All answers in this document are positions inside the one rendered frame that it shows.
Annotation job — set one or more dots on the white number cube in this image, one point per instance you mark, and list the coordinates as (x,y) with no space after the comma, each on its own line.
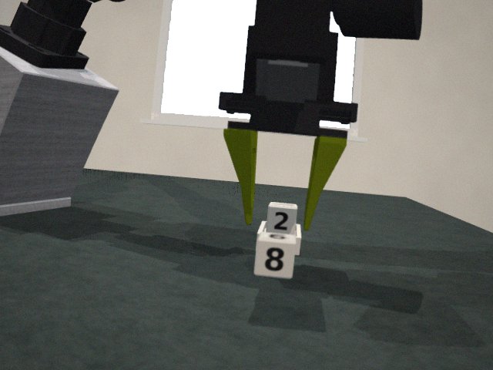
(281,218)
(275,255)

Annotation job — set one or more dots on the beige open-top tray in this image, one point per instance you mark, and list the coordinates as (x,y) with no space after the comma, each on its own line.
(298,238)

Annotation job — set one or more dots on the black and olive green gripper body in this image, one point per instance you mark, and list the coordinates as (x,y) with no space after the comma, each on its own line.
(293,118)

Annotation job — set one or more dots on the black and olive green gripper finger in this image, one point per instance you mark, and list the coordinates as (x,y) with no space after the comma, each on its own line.
(242,146)
(328,151)

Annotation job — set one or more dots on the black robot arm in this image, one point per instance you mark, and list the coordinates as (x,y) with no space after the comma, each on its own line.
(289,39)

